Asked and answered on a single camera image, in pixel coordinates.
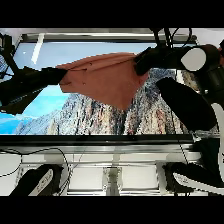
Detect salmon pink garment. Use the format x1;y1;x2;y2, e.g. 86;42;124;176
55;52;150;111

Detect silver frame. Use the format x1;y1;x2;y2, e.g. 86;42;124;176
0;134;224;197

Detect black cable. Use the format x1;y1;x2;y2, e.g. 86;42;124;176
149;27;194;50
0;147;72;196

